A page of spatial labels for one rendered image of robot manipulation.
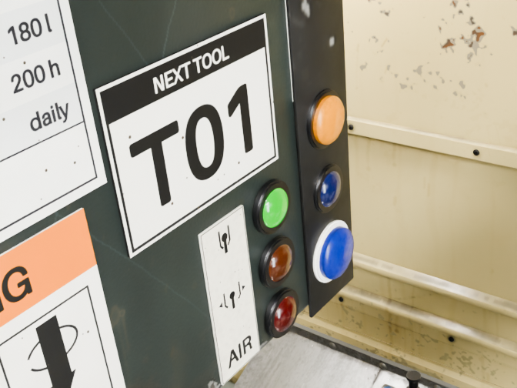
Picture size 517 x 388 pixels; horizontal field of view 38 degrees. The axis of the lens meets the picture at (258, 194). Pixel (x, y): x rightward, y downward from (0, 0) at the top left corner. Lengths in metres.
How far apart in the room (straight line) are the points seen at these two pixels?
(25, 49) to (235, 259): 0.15
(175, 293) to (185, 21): 0.11
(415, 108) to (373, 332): 0.50
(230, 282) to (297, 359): 1.26
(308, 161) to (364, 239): 1.02
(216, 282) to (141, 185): 0.07
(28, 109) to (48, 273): 0.06
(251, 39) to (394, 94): 0.90
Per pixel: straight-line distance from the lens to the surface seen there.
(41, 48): 0.25
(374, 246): 1.39
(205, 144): 0.32
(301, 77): 0.36
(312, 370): 1.58
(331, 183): 0.40
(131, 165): 0.29
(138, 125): 0.29
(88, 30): 0.27
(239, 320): 0.37
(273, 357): 1.63
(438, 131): 1.21
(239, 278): 0.36
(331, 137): 0.38
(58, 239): 0.27
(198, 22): 0.31
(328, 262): 0.41
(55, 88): 0.26
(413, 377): 0.83
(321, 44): 0.37
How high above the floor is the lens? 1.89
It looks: 29 degrees down
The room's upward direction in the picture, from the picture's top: 6 degrees counter-clockwise
